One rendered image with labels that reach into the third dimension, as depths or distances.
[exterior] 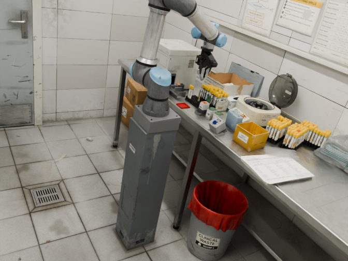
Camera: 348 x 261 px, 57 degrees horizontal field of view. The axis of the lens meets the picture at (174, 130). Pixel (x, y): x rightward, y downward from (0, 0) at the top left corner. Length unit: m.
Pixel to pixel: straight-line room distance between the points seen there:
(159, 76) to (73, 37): 1.82
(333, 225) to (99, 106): 2.81
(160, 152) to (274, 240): 0.94
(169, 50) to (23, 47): 1.48
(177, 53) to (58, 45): 1.43
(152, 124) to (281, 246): 1.13
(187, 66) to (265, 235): 1.25
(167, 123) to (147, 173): 0.33
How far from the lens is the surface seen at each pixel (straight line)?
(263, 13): 2.48
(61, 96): 3.53
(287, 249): 2.23
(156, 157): 1.83
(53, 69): 3.40
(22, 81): 3.32
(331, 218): 1.53
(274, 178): 1.59
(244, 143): 1.78
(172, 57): 2.25
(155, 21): 1.72
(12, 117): 3.46
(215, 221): 2.01
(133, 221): 2.08
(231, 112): 1.93
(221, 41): 1.88
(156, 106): 1.70
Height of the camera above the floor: 1.68
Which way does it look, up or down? 27 degrees down
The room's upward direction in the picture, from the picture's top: 12 degrees clockwise
